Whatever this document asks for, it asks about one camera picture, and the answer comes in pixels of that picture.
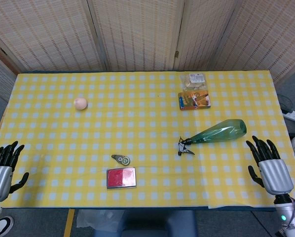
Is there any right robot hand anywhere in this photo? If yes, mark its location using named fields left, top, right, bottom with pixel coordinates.
left=246, top=135, right=294, bottom=196

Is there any green spray bottle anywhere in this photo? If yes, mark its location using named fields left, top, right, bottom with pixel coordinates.
left=178, top=118, right=247, bottom=156

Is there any white sneaker with black trim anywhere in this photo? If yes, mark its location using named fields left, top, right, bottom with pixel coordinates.
left=0, top=215, right=15, bottom=237

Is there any white power strip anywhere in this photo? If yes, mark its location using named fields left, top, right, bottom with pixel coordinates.
left=282, top=110, right=295, bottom=122

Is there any clear plastic bag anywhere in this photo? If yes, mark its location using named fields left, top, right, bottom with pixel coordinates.
left=75, top=209, right=125, bottom=229

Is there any beige egg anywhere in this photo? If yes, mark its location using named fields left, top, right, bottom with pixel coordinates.
left=74, top=97, right=88, bottom=110

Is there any orange snack packet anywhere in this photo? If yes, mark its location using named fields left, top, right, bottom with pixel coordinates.
left=178, top=89, right=212, bottom=111

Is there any red metal tin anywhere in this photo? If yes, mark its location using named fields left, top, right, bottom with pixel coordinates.
left=106, top=166, right=137, bottom=190

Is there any correction tape dispenser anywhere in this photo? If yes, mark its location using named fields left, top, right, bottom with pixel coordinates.
left=111, top=154, right=131, bottom=166

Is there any clear bag of snacks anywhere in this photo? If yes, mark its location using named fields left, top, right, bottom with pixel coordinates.
left=179, top=72, right=209, bottom=92

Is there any blue chair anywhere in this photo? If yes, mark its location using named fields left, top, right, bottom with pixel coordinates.
left=93, top=209, right=200, bottom=237

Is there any yellow checkered tablecloth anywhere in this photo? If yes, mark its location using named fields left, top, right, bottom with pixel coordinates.
left=0, top=71, right=295, bottom=210

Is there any woven folding screen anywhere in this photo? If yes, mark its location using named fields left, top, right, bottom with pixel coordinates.
left=0, top=0, right=295, bottom=102

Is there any black cable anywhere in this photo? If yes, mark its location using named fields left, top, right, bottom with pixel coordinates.
left=277, top=93, right=295, bottom=114

